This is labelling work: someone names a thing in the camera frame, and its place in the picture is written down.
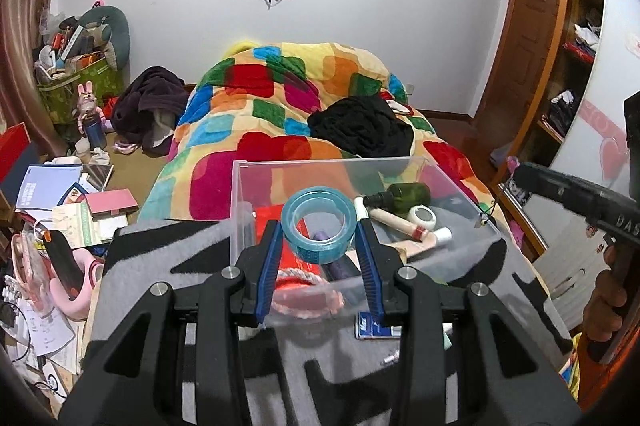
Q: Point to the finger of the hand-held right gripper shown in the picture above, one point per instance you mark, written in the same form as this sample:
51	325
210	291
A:
555	186

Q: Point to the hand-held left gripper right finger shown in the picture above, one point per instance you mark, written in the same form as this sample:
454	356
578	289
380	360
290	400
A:
369	271

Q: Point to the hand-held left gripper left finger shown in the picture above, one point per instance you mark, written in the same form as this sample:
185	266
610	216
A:
267	271

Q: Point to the purple bottle with dark cap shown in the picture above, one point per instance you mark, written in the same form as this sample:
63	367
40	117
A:
345	268

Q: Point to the teal tape roll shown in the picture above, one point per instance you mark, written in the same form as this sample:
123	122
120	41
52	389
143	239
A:
310	252

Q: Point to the beige lipstick tube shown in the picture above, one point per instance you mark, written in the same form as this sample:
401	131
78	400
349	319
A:
395	223

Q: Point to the red packet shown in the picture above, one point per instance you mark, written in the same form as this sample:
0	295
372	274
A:
265	215

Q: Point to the white gauze tape roll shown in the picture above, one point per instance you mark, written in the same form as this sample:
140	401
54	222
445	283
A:
411	218

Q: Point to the beige cream tube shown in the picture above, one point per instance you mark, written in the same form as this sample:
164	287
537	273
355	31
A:
441	236

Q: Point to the clear plastic box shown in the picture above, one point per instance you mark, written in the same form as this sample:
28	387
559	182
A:
280	186

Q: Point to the green spray bottle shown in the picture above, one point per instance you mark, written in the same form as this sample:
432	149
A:
410	195

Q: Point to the person's right hand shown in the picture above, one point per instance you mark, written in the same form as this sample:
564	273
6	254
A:
607	311

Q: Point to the blue white card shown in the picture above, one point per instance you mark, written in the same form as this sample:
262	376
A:
372	330

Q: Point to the white plastic drawer cabinet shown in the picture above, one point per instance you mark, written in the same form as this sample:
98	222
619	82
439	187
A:
570	266

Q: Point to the small yellow black charm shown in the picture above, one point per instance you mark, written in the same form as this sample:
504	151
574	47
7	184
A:
483	220

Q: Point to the small silver clip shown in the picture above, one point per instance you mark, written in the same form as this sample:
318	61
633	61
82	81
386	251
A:
390	360

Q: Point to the grey black patterned blanket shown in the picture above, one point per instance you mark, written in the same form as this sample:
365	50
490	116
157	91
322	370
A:
320	356

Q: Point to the colourful patchwork blanket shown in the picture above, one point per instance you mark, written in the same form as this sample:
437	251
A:
240	141

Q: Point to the white wardrobe door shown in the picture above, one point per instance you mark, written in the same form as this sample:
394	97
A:
610	56

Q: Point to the black clothing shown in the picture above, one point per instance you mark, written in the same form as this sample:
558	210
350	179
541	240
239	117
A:
360	126

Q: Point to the wooden door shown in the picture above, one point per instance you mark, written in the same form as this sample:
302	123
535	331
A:
530	31

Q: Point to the pink wallet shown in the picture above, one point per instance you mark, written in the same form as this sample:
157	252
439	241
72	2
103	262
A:
112	202

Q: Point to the white red small pouch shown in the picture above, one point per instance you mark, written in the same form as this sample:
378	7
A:
397	103

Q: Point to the wooden shelf unit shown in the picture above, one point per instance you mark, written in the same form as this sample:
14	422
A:
566	6

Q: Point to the green white booklet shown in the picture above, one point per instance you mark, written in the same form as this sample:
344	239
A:
77	226

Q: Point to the black orange handheld device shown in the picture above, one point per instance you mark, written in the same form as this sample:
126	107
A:
62	261

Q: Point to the dark purple clothing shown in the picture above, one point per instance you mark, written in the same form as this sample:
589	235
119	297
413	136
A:
150	96

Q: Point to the blue white notebook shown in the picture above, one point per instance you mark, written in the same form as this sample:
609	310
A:
45	186

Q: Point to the pink rabbit toy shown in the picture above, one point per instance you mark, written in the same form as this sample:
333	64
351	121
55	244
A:
89	98

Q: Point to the green storage box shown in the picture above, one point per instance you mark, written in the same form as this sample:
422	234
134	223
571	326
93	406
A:
55	98

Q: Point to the brown cardboard box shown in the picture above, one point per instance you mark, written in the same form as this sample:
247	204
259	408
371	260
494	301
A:
82	62

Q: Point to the red box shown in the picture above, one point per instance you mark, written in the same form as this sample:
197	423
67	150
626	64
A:
12	151

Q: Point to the clear plastic bag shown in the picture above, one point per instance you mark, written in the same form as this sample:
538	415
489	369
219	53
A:
52	21

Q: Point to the striped pink curtain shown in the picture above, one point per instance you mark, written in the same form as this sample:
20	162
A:
20	31

